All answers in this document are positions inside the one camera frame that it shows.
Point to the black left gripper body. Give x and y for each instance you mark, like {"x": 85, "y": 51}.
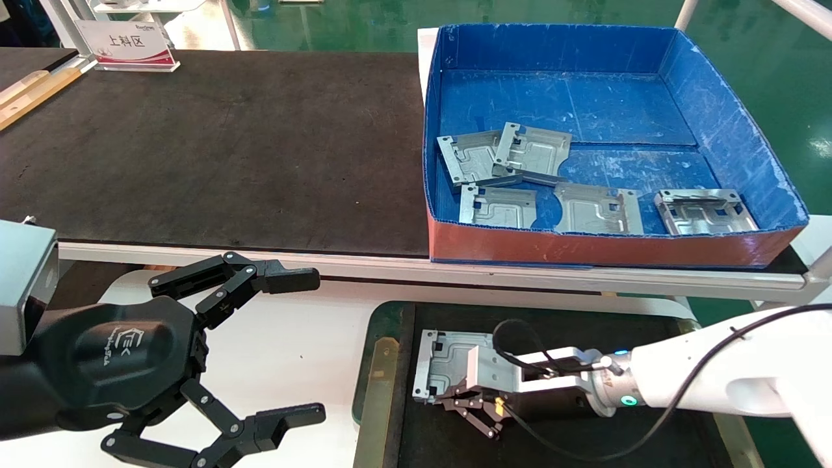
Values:
{"x": 110, "y": 357}

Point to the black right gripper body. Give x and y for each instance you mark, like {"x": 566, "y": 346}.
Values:
{"x": 552, "y": 404}

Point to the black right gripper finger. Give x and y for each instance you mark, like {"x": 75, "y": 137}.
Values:
{"x": 478, "y": 413}

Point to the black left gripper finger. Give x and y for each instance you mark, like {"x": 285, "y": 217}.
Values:
{"x": 286, "y": 419}
{"x": 286, "y": 279}

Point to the stamped metal bracket plate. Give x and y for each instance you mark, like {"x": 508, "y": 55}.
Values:
{"x": 536, "y": 153}
{"x": 705, "y": 218}
{"x": 442, "y": 361}
{"x": 468, "y": 159}
{"x": 497, "y": 208}
{"x": 591, "y": 211}

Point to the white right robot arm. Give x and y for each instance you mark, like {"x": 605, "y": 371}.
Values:
{"x": 715, "y": 370}

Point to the black container tray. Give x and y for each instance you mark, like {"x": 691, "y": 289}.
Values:
{"x": 604, "y": 322}

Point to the olive flat metal strip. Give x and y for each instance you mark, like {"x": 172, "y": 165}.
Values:
{"x": 380, "y": 390}

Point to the black felt table mat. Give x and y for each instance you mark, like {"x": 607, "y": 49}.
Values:
{"x": 227, "y": 149}

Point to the brown wooden stick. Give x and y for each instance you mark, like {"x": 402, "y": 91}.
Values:
{"x": 39, "y": 99}

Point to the light wooden stick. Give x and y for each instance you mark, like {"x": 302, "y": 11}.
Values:
{"x": 19, "y": 90}

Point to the white red acrylic sign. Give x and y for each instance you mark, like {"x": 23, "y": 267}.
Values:
{"x": 130, "y": 42}

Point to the blue corrugated box red side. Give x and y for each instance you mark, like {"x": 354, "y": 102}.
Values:
{"x": 585, "y": 104}

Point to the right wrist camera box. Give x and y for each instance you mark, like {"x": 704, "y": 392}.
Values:
{"x": 572, "y": 356}

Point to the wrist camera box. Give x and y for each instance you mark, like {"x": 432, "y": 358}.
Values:
{"x": 572, "y": 356}
{"x": 23, "y": 286}

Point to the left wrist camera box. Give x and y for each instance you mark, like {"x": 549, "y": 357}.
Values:
{"x": 23, "y": 286}

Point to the grey metal tube frame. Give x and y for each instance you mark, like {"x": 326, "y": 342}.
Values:
{"x": 62, "y": 23}

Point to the white pipe rail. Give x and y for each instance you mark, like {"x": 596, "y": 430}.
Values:
{"x": 686, "y": 13}

